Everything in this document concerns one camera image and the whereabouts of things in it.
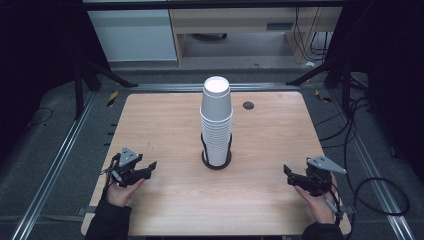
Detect black wire cup holder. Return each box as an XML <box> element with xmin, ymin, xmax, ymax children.
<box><xmin>200</xmin><ymin>132</ymin><xmax>233</xmax><ymax>171</ymax></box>

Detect thin black floor cable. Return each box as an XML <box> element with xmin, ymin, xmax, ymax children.
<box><xmin>26</xmin><ymin>106</ymin><xmax>54</xmax><ymax>130</ymax></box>

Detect yellow black tape strip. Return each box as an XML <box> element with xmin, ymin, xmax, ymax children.
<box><xmin>106</xmin><ymin>90</ymin><xmax>120</xmax><ymax>108</ymax></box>
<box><xmin>314</xmin><ymin>89</ymin><xmax>333</xmax><ymax>104</ymax></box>

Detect black curtain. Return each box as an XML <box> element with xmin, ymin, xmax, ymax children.
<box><xmin>0</xmin><ymin>0</ymin><xmax>111</xmax><ymax>161</ymax></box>
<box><xmin>324</xmin><ymin>0</ymin><xmax>424</xmax><ymax>183</ymax></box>

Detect person's right hand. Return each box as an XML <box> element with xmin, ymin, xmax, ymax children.
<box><xmin>294</xmin><ymin>172</ymin><xmax>340</xmax><ymax>225</ymax></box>

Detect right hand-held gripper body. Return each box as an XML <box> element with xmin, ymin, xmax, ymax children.
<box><xmin>304</xmin><ymin>155</ymin><xmax>348</xmax><ymax>198</ymax></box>

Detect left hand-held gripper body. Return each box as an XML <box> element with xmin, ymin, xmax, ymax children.
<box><xmin>110</xmin><ymin>146</ymin><xmax>144</xmax><ymax>188</ymax></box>

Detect black hanging cables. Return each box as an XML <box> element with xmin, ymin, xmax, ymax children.
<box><xmin>293</xmin><ymin>6</ymin><xmax>334</xmax><ymax>63</ymax></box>

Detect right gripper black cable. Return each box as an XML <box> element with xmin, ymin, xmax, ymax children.
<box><xmin>324</xmin><ymin>181</ymin><xmax>345</xmax><ymax>228</ymax></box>

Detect aluminium rail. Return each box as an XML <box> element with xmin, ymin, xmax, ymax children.
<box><xmin>11</xmin><ymin>91</ymin><xmax>98</xmax><ymax>240</ymax></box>
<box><xmin>128</xmin><ymin>82</ymin><xmax>301</xmax><ymax>93</ymax></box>
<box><xmin>329</xmin><ymin>96</ymin><xmax>417</xmax><ymax>240</ymax></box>

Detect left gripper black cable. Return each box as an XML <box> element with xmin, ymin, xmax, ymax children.
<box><xmin>99</xmin><ymin>153</ymin><xmax>122</xmax><ymax>202</ymax></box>

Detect black floor cable bundle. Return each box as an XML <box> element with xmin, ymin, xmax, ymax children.
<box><xmin>314</xmin><ymin>96</ymin><xmax>372</xmax><ymax>150</ymax></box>

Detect black metal stand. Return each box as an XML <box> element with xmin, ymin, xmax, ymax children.
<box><xmin>285</xmin><ymin>59</ymin><xmax>369</xmax><ymax>115</ymax></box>
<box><xmin>73</xmin><ymin>59</ymin><xmax>139</xmax><ymax>121</ymax></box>

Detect stack of white cups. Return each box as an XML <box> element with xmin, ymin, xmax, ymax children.
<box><xmin>199</xmin><ymin>109</ymin><xmax>234</xmax><ymax>167</ymax></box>

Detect white cabinet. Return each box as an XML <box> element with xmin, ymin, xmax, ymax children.
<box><xmin>87</xmin><ymin>9</ymin><xmax>178</xmax><ymax>63</ymax></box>

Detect person's left hand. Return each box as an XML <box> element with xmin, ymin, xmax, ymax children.
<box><xmin>105</xmin><ymin>178</ymin><xmax>146</xmax><ymax>208</ymax></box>

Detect black looped floor cable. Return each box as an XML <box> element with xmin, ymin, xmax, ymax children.
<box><xmin>345</xmin><ymin>176</ymin><xmax>411</xmax><ymax>240</ymax></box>

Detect light wooden desk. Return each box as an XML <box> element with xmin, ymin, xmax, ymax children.
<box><xmin>169</xmin><ymin>7</ymin><xmax>344</xmax><ymax>66</ymax></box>

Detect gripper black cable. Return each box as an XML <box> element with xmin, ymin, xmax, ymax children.
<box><xmin>324</xmin><ymin>181</ymin><xmax>345</xmax><ymax>228</ymax></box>
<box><xmin>99</xmin><ymin>153</ymin><xmax>122</xmax><ymax>202</ymax></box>

